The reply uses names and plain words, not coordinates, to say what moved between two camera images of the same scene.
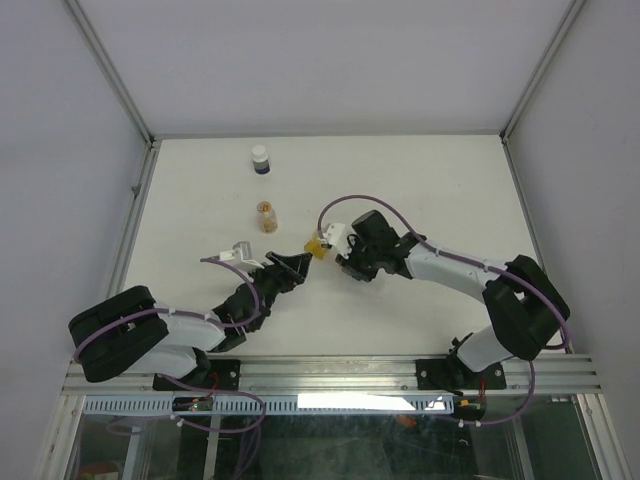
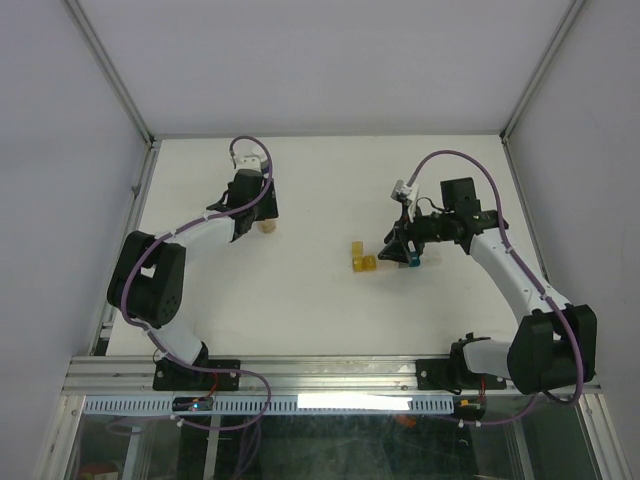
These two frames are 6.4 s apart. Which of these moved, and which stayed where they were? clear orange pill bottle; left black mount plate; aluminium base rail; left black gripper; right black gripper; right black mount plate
Moved: left black gripper; right black gripper
Stayed: left black mount plate; right black mount plate; clear orange pill bottle; aluminium base rail
